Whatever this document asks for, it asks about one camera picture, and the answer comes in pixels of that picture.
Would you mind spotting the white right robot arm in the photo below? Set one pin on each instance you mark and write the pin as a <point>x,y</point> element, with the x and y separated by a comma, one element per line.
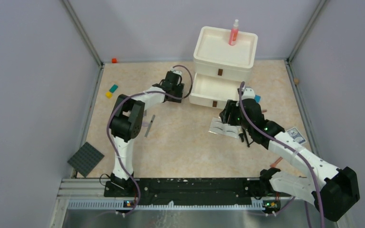
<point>332,190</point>

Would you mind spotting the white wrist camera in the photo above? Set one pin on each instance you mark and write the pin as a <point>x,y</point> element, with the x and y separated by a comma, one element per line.
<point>176,71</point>
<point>247,93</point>

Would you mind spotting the black makeup brush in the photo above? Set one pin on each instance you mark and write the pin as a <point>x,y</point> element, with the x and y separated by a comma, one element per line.
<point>245,137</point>

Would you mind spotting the dark grey building baseplate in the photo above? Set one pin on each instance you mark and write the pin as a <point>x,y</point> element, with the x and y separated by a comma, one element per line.
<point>85,159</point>

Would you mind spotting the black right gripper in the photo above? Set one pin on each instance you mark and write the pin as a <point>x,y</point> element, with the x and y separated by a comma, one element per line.
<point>227,114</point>

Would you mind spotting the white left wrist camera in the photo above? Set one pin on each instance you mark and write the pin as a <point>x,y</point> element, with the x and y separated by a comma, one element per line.
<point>176,71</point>

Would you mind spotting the yellow toy block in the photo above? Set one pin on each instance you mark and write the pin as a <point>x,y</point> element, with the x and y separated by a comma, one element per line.
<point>109,95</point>

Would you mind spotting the white drawer organizer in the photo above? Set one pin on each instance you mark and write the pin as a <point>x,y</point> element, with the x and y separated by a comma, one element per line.
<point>220,67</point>

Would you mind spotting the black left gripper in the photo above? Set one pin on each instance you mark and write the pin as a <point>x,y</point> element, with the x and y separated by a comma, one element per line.
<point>178,88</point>

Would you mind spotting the coral pink pencil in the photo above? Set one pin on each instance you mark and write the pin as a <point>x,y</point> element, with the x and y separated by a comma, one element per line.
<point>275,164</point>

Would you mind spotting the eyebrow stencil sheet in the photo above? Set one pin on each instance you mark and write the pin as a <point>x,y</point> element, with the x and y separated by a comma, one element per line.
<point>217,127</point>

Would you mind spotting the blue toy cube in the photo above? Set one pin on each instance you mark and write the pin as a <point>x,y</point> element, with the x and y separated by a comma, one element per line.
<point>257,98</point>

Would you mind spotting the pink spray bottle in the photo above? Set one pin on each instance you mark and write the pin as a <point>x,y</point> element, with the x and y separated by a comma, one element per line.
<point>234,33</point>

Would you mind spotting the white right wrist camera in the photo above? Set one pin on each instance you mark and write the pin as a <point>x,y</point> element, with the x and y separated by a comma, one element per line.
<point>247,93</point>

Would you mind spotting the blue playing card box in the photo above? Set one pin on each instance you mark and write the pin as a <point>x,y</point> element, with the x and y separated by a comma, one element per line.
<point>296,135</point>

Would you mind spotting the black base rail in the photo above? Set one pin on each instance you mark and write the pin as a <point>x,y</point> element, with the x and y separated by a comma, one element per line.
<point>191,191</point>

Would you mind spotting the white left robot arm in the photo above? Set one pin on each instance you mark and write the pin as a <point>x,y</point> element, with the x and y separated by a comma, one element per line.
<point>126,120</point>

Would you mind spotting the teal toy block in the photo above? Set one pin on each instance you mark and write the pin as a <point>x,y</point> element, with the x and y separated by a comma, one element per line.
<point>113,88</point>

